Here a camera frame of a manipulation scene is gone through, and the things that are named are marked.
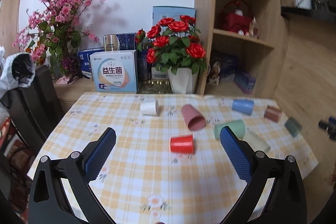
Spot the translucent brown plastic cup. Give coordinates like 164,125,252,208
264,105,282,123

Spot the beige plastic cup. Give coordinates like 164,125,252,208
242,131,270,153

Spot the green plastic cup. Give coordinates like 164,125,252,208
213,119,247,140

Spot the translucent dark green cup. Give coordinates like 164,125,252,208
285,117,302,138

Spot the blue plastic cup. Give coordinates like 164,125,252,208
232,99,254,115

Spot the red plastic cup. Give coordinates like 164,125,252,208
170,135,194,154

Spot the pink plastic cup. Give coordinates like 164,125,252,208
181,105,206,131

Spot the white plastic cup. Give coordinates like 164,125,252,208
140,100,159,116

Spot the yellow plaid floral tablecloth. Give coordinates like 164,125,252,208
39,93,318,223

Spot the purple small box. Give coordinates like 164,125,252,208
234,72,256,94

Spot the black office chair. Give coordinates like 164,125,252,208
1,65,65,153

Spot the gold decorative tray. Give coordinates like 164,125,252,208
138,80,172,94

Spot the white probiotic product box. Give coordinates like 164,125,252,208
90,50,138,93

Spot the white faceted flower pot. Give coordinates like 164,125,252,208
168,68,199,94

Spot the dark blue illustrated box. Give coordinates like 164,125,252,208
219,54,239,79

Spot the blue tissue box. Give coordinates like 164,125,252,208
77,47,105,79

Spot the silver metal tin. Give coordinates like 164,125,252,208
103,34,120,51

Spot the glass perfume bottle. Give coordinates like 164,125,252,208
249,17,259,39

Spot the grey jacket on chair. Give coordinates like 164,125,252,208
0,52,35,98

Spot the dark blue patterned box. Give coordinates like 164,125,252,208
116,33,136,51

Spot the pink blossom branch arrangement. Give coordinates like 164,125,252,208
12,0,106,77

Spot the red rose bouquet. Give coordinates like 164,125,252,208
135,15,206,75

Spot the red gift basket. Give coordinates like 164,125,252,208
220,0,254,34

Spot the wooden shelf unit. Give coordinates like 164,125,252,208
195,0,289,98

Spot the light blue upright box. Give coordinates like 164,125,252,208
153,6,196,25

